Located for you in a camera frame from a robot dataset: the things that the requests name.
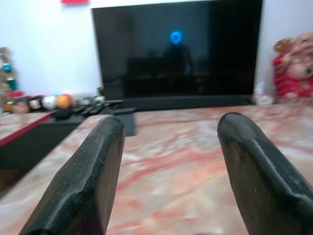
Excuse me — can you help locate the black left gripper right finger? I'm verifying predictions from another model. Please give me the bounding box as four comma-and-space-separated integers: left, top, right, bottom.
217, 112, 313, 235

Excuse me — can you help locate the red laughing buddha statue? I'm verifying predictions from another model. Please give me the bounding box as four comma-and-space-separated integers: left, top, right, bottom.
271, 32, 313, 106

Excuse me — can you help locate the black soundbar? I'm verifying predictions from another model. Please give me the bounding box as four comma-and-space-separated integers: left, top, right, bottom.
123, 94, 253, 111

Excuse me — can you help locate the orange ball ornament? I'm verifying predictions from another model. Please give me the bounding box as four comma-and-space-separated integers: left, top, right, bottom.
55, 94, 73, 109

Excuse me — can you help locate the black flat screen television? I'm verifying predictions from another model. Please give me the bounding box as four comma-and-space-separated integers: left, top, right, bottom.
90, 0, 264, 100

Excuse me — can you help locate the white ball ornament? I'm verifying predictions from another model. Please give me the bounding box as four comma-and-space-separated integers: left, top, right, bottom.
41, 94, 58, 110

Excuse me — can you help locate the black set-top box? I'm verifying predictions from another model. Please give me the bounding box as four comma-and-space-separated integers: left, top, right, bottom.
110, 107, 136, 137

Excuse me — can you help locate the black low cabinet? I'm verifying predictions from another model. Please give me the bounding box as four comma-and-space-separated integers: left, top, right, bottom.
0, 113, 86, 198

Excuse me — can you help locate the decorated small christmas tree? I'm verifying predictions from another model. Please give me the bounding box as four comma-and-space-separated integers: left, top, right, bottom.
0, 47, 18, 112

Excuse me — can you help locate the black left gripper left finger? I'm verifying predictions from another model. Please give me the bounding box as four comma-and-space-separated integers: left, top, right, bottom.
19, 117, 126, 235

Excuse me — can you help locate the black remote control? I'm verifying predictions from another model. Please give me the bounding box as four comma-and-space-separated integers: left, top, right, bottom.
83, 104, 105, 116
72, 105, 88, 115

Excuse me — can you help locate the black pouch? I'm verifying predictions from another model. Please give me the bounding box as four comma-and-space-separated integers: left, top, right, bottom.
52, 108, 74, 121

